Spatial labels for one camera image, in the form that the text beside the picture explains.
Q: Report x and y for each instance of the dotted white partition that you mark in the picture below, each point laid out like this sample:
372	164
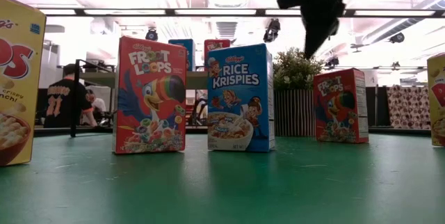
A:
408	107

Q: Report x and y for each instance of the yellow Corn Pops cereal box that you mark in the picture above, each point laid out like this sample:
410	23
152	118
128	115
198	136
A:
438	95
17	95

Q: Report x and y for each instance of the red Froot Loops cereal box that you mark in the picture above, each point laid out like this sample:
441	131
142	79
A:
337	112
149	105
215	48

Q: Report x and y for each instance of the black ceiling spotlight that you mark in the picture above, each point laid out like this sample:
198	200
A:
152	35
272	30
396	38

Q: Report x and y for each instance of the green table mat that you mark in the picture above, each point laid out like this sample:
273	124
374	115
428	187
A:
222	182

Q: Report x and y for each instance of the ceiling air vent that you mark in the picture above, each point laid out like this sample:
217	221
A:
226	29

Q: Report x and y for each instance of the black aluminium table frame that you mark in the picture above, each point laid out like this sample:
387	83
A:
52	130

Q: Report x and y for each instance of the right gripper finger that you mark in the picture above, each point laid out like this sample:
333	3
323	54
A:
310	32
325	25

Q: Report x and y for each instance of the wooden shelf with black legs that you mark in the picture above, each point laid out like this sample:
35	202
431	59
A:
97	79

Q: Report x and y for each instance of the person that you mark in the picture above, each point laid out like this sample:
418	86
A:
64	102
95	107

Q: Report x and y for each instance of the blue Rice Krispies cereal box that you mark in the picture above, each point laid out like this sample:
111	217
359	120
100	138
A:
236	112
182	53

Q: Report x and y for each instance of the black partition panel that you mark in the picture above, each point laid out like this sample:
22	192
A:
377	105

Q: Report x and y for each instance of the potted plant in striped pot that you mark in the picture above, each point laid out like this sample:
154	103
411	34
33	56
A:
295	71

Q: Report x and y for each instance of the long ceiling light bar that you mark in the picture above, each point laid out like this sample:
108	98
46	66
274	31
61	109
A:
260	12

